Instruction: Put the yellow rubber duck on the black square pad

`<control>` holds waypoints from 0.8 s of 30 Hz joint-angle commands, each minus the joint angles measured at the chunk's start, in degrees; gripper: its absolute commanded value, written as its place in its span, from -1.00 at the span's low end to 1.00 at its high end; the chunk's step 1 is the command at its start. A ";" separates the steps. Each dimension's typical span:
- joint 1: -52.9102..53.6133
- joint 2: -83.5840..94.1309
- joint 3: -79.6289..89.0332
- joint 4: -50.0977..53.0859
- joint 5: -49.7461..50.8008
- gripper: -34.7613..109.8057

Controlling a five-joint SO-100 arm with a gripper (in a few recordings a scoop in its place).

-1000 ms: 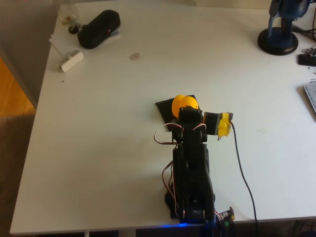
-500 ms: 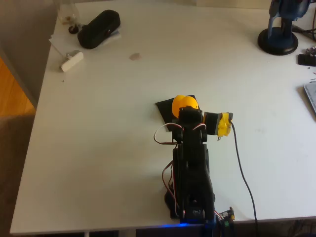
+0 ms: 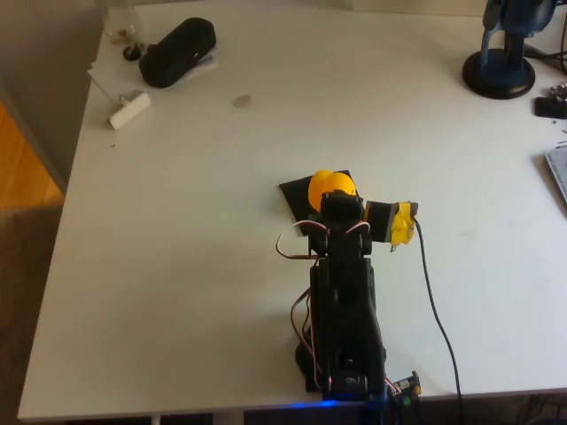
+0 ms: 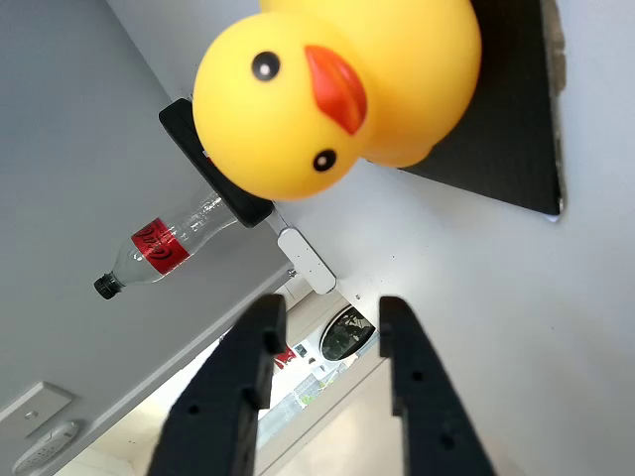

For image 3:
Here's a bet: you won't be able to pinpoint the white paper sheets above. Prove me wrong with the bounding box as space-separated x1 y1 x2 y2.
87 43 221 101

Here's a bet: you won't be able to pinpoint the black square mat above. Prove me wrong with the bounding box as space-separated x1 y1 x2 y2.
278 169 364 238

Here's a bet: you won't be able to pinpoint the dark camera cable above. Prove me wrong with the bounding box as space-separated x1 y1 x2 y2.
411 216 464 420

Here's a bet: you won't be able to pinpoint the small black phone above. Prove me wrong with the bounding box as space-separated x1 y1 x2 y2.
533 96 567 120

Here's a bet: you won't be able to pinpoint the yellow rubber duck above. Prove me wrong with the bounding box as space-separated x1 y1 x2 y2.
307 169 358 210

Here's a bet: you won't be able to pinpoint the clear glass flask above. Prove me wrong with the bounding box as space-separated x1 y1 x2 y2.
102 0 145 46

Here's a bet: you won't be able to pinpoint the black camera with yellow tape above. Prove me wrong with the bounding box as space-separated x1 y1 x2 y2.
362 199 420 253

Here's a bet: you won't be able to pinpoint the white power adapter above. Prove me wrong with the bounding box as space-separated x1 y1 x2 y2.
108 89 151 131

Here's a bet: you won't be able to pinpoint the black oblong speaker case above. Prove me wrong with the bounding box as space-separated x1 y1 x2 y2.
138 16 218 89

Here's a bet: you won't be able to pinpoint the blue microphone on black base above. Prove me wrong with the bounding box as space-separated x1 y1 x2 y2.
462 0 557 100

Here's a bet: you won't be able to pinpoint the black desk cable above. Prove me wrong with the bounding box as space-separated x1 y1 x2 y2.
524 43 567 74

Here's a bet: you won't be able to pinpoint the grey laptop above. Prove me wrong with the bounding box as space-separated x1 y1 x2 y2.
543 145 567 205

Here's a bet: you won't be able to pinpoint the red white servo wire loop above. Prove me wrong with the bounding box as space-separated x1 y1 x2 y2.
275 220 332 261

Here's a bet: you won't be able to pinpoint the small controller circuit board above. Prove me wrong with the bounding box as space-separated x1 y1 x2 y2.
389 370 423 406

